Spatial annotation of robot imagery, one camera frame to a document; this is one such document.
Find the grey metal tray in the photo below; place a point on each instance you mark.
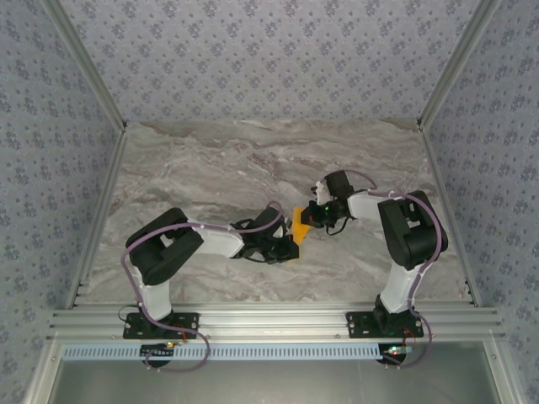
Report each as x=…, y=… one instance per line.
x=273, y=383

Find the aluminium table side rail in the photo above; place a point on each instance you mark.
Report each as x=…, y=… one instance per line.
x=441, y=189
x=101, y=210

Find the aluminium frame cross beam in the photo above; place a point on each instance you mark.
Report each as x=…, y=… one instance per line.
x=273, y=324

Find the aluminium tray side rail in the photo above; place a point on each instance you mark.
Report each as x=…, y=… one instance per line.
x=504, y=374
x=43, y=374

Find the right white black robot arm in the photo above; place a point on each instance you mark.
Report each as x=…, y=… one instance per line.
x=362, y=206

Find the small controller circuit board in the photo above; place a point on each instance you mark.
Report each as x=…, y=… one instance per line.
x=396, y=350
x=158, y=350

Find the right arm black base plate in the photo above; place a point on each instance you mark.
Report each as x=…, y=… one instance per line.
x=358, y=326

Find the aluminium frame corner post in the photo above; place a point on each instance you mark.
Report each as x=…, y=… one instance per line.
x=89, y=63
x=455, y=63

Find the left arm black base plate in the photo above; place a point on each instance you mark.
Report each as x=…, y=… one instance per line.
x=191, y=326

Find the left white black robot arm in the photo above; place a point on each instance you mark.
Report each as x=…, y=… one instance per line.
x=219, y=242

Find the yellow paper sheet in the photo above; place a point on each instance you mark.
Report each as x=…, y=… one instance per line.
x=301, y=232

